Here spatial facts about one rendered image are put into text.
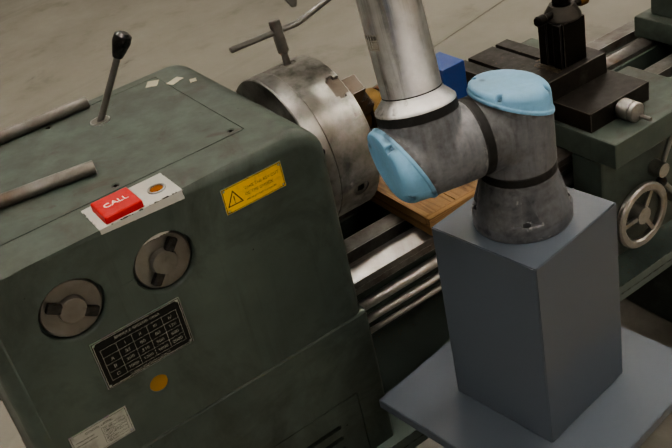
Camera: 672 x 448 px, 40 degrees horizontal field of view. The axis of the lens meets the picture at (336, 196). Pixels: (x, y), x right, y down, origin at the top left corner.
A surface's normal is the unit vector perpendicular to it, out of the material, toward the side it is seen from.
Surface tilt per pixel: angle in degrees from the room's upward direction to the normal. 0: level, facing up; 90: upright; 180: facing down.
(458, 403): 0
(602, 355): 90
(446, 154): 77
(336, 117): 54
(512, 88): 8
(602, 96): 0
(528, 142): 90
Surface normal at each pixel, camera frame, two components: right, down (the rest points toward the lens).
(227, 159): -0.19, -0.83
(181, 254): 0.56, 0.34
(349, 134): 0.45, 0.00
